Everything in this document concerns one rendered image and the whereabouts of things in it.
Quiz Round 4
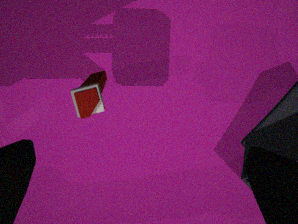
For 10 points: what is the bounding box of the dark red peg with grey band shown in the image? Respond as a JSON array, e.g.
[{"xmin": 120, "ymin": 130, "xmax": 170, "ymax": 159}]
[{"xmin": 69, "ymin": 71, "xmax": 106, "ymax": 119}]

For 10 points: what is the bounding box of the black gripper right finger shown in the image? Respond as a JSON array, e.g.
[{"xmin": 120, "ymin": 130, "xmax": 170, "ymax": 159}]
[{"xmin": 245, "ymin": 147, "xmax": 298, "ymax": 224}]

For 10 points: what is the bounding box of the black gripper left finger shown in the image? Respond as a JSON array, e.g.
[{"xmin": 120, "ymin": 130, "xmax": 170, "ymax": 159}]
[{"xmin": 0, "ymin": 139, "xmax": 36, "ymax": 224}]

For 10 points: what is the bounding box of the dark grey sloped panel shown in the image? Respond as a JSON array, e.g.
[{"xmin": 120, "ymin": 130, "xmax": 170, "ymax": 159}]
[{"xmin": 241, "ymin": 80, "xmax": 298, "ymax": 190}]

